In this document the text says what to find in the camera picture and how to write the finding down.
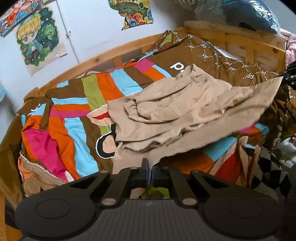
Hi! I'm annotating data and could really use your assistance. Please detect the beige large garment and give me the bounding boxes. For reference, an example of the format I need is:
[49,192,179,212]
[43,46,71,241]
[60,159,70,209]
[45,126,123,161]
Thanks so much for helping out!
[107,65,282,174]

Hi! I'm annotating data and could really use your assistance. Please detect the pink plush blanket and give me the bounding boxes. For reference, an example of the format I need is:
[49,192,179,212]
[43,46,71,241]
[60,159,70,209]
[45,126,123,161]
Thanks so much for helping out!
[285,34,296,67]

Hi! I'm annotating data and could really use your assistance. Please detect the plastic bag with bedding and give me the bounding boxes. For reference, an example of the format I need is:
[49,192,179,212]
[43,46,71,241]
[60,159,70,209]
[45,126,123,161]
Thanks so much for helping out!
[176,0,280,34]

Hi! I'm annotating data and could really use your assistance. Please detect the colourful striped monkey bedspread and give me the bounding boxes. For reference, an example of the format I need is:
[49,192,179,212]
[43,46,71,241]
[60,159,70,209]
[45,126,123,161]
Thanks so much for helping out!
[1,31,295,206]

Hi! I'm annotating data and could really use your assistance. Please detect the black white checkered cloth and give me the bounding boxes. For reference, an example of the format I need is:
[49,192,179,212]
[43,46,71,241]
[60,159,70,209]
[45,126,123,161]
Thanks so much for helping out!
[250,137,295,201]

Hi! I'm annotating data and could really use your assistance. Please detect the blond anime character poster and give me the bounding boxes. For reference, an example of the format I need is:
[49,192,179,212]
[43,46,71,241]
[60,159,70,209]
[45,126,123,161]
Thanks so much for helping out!
[15,6,67,76]

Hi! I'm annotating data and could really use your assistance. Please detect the wooden bed frame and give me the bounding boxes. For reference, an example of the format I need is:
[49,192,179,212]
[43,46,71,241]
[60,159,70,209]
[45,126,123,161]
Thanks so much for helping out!
[1,27,285,240]

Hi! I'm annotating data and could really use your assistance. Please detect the white wall conduit pipe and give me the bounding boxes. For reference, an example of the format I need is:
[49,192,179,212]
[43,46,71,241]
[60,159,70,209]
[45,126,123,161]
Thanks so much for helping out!
[56,0,80,64]

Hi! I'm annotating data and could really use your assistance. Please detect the colourful cartoon wall poster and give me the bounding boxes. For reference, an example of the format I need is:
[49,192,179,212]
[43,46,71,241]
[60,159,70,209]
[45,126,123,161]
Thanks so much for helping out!
[108,0,154,30]

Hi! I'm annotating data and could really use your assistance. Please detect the orange anime wall poster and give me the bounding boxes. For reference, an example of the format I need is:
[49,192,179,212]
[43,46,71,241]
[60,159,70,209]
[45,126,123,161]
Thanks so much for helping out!
[1,0,48,37]

